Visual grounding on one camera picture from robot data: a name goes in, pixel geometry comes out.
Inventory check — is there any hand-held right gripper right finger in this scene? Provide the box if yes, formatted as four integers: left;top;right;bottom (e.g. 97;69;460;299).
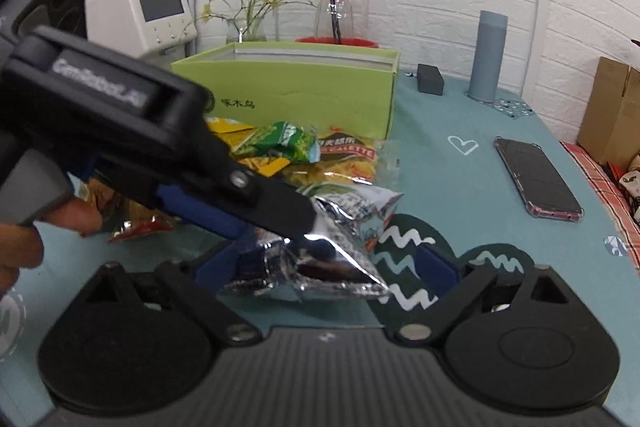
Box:
395;245;581;350

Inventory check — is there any clear packet of yellow chips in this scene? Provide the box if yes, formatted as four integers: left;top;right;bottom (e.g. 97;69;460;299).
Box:
282;126;402;188

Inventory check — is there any red round tray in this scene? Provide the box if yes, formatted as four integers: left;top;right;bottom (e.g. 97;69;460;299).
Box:
295;36;379;49

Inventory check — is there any silver foil snack packet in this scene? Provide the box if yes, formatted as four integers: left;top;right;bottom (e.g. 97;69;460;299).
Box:
220;182;406;304

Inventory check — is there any teal printed tablecloth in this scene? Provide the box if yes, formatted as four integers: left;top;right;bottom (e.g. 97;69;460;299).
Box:
0;49;640;360

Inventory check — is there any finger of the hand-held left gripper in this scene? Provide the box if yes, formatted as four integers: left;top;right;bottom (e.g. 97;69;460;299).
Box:
179;127;318;240
154;188;257;241

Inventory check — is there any orange and red snack packet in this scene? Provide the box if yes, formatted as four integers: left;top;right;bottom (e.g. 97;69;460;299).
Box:
75;174;177;245

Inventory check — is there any person's left hand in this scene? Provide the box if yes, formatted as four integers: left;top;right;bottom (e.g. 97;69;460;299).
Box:
0;201;104;294

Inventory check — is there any plant in glass vase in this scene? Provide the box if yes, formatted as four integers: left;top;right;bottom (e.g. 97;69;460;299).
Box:
196;0;317;44

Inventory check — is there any smartphone in clear case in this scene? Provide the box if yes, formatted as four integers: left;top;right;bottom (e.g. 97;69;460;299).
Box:
494;136;586;224

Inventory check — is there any grey cylinder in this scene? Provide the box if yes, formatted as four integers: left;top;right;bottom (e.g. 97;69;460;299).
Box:
466;10;509;104

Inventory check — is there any white machine with screen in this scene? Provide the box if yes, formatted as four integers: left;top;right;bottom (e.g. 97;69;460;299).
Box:
85;0;199;64

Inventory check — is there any black straw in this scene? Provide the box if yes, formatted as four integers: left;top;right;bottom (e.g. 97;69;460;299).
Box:
326;0;344;44

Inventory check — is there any green snack packet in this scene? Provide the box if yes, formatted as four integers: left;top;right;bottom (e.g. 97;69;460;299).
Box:
234;120;322;164

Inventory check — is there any small black box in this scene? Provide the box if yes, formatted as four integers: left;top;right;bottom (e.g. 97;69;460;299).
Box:
416;63;446;96

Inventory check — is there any red checked cloth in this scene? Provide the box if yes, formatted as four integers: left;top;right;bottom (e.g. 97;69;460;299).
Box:
559;141;640;270

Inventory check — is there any green cardboard box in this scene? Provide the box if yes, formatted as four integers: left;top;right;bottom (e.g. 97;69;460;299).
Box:
171;42;402;140

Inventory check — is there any glass pitcher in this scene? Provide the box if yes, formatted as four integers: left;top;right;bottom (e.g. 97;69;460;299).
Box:
313;0;371;44

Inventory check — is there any yellow snack packet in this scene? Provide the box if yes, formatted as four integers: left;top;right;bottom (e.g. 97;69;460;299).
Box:
206;117;292;178

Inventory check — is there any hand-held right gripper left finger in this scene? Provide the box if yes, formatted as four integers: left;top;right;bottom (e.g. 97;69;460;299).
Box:
75;243;266;348

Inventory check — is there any brown cardboard box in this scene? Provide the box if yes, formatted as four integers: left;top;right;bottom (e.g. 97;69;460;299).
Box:
576;56;640;168

